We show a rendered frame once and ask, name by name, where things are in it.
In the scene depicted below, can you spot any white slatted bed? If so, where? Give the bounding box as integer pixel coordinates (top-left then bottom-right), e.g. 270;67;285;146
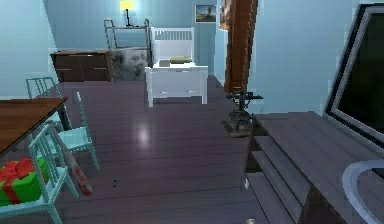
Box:
144;26;209;108

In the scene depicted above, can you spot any dark metal statue on base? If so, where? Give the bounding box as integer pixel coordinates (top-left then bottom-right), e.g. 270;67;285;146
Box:
222;90;264;139

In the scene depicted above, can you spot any olive green pillow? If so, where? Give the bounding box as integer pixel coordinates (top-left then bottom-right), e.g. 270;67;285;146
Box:
169;56;193;65

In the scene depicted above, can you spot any grey mottled armchair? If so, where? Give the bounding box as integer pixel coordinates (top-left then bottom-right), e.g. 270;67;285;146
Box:
110;46;152;82

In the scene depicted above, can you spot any brown wooden room door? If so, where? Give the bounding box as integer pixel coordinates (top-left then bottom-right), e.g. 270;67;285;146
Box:
219;0;259;94

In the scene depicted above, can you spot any framed landscape picture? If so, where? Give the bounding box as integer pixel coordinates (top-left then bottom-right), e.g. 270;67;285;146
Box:
194;4;218;24

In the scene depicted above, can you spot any teal slatted chair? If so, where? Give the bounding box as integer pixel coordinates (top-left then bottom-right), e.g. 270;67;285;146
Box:
0;124;80;224
49;91;101;172
25;76;63;100

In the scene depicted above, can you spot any grey wooden television stand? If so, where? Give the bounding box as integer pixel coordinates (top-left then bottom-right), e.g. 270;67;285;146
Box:
240;111;384;224

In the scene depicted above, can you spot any dark brown chest of drawers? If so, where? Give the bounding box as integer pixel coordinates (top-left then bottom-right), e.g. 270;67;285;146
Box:
50;49;114;83

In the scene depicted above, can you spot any yellow shade table lamp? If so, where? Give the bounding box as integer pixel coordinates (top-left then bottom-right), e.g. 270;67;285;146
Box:
119;0;140;28

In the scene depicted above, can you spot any red wooden baseball bat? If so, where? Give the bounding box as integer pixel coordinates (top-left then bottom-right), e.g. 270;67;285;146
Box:
46;120;94;197

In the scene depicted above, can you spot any brown wooden table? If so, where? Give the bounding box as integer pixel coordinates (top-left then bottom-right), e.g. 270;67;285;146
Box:
0;96;73;158

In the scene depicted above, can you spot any black flat television set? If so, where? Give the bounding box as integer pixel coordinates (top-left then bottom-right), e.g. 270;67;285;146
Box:
324;3;384;149

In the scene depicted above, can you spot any grey round bowl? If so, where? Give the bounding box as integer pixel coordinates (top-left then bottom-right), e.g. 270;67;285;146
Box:
342;159;384;224

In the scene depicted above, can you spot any green gift box red ribbon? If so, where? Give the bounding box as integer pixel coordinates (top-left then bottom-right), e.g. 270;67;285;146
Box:
0;157;50;208

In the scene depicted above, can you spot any grey metal frame side table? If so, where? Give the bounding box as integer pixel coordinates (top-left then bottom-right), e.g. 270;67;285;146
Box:
103;18;152;51

